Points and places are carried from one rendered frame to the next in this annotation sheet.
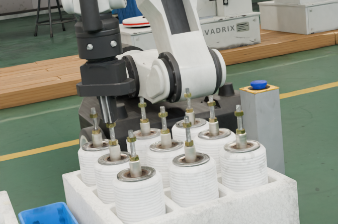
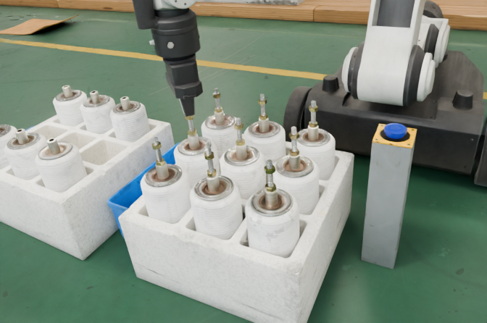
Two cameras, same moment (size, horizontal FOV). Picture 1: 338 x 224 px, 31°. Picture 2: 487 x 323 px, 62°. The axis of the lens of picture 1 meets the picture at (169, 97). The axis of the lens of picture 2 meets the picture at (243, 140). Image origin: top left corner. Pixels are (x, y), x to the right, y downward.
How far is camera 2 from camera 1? 99 cm
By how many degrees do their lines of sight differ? 51
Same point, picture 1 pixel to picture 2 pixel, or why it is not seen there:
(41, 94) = not seen: hidden behind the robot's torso
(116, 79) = (174, 81)
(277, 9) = not seen: outside the picture
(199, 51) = (396, 55)
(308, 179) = (473, 250)
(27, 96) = not seen: hidden behind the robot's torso
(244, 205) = (231, 261)
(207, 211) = (193, 244)
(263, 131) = (376, 185)
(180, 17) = (408, 3)
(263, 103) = (382, 157)
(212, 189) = (214, 226)
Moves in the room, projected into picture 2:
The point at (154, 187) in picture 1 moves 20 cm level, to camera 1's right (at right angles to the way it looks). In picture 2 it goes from (158, 196) to (221, 251)
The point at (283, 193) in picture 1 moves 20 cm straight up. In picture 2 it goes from (279, 276) to (273, 181)
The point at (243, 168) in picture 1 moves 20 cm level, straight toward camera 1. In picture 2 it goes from (251, 226) to (144, 283)
